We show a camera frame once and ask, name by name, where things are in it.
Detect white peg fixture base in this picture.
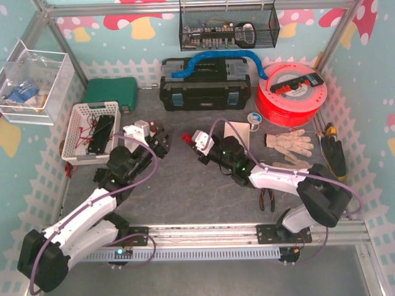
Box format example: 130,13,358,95
123,124,140,134

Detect black rectangular plate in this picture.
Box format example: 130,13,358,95
93,168,108,184

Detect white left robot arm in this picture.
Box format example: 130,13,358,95
17,125,173,295

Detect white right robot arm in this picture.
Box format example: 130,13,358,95
191,130,351,233

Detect white spring box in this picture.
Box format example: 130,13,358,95
223,121,250,148

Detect green plastic case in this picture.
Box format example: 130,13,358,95
83,77,138,113

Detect black device in basket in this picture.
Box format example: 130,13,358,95
88,115,115,155

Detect orange black pliers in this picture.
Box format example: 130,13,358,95
258,188,276,212

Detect white perforated basket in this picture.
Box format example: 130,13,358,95
62,101,120,166

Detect black toolbox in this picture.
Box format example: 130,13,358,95
159,57,251,112

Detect upper white work glove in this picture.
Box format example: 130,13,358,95
265,129,314,160

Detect red filament spool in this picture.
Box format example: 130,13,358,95
255,62,328,128

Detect black yellow rubber glove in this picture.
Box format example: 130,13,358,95
320,136,346,183

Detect yellow black tool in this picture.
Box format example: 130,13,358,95
317,123,337,138

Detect black power strip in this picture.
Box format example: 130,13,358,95
270,72,324,94

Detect clear acrylic box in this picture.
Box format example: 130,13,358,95
1,40,75,126

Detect blue white glove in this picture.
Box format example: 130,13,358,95
6,81,40,106

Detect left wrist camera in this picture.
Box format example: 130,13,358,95
123,120,151,146

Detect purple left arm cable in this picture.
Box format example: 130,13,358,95
29,132,160,295

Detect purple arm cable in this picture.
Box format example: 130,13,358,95
203,118,364,266
29,132,160,295

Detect solder wire spool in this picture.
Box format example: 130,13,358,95
247,112,262,132

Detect blue corrugated hose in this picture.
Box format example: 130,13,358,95
172,50,268,81

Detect grey slotted cable duct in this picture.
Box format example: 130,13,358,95
83,246,281,263

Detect black wire mesh basket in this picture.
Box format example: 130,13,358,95
179,4,280,51

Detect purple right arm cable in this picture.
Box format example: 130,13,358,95
203,118,364,266

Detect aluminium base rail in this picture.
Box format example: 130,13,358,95
38,223,368,247

